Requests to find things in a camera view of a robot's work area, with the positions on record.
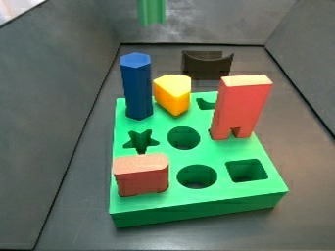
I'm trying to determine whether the yellow pentagon block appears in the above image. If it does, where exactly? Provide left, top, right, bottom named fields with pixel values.
left=154, top=75, right=191, bottom=116

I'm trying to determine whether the green shape sorter board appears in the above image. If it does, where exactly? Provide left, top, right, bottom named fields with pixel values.
left=109, top=91, right=289, bottom=227

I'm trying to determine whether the green arch block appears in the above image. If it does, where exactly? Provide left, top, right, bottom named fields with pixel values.
left=138, top=0, right=167, bottom=26

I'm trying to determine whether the black curved bracket stand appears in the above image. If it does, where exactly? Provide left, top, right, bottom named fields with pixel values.
left=182, top=50, right=235, bottom=80

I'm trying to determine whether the tall red notched block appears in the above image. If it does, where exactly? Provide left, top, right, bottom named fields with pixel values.
left=210, top=75, right=273, bottom=140

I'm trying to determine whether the short red rounded block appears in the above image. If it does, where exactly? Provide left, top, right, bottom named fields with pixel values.
left=113, top=153, right=170, bottom=197

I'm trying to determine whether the blue hexagonal prism block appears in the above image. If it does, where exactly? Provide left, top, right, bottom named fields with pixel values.
left=121, top=52, right=154, bottom=120

